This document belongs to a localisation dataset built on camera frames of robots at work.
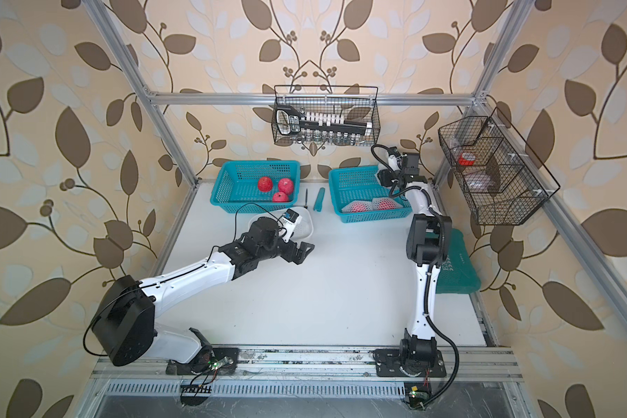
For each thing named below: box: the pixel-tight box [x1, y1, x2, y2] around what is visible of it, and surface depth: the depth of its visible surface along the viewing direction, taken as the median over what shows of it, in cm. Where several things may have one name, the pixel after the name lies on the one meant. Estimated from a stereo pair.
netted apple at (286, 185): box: [278, 177, 294, 196], surface depth 114 cm
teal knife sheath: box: [313, 187, 326, 213], surface depth 118 cm
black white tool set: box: [275, 105, 372, 137], surface depth 84 cm
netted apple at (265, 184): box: [257, 175, 273, 193], surface depth 118 cm
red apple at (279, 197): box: [272, 191, 289, 203], surface depth 110 cm
